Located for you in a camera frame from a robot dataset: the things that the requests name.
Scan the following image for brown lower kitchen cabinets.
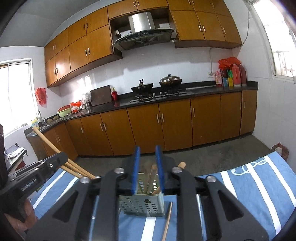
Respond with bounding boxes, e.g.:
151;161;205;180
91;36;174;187
26;89;258;160

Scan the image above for brown kitchen cabinets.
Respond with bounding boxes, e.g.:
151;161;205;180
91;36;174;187
45;1;242;87
26;89;258;160

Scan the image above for brown upper kitchen cabinets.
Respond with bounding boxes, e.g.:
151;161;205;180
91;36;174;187
45;1;242;87

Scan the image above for person's left hand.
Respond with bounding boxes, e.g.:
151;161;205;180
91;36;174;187
4;198;39;232

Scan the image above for blue white striped tablecloth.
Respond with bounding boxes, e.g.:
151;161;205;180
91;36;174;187
31;152;295;240

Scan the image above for yellow detergent bottle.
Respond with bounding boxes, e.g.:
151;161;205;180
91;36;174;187
31;118;40;129

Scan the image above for green perforated utensil holder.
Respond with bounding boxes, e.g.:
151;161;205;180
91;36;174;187
119;173;165;217

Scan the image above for left window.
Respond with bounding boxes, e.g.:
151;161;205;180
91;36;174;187
1;60;38;137

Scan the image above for window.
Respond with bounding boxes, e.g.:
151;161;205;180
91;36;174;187
250;1;295;84
1;60;38;137

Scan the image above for green basin with red lid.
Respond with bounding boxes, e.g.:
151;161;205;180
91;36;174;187
57;105;71;118

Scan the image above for dark cutting board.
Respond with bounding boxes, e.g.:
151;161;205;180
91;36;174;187
90;85;112;106

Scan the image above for red bottle on counter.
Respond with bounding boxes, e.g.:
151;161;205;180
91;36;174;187
111;87;118;101

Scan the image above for red bags and bottles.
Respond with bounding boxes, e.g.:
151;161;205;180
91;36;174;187
215;57;247;87

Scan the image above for black wok with lid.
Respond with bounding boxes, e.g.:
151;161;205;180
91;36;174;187
159;74;182;89

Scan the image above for black wok left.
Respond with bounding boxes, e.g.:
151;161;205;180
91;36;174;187
131;79;154;97

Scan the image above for right window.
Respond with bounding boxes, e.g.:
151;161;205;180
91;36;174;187
250;1;295;84

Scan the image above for steel range hood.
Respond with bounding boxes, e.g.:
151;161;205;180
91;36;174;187
110;8;177;51

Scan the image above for red plastic bag on wall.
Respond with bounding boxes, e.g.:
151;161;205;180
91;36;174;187
35;87;47;106

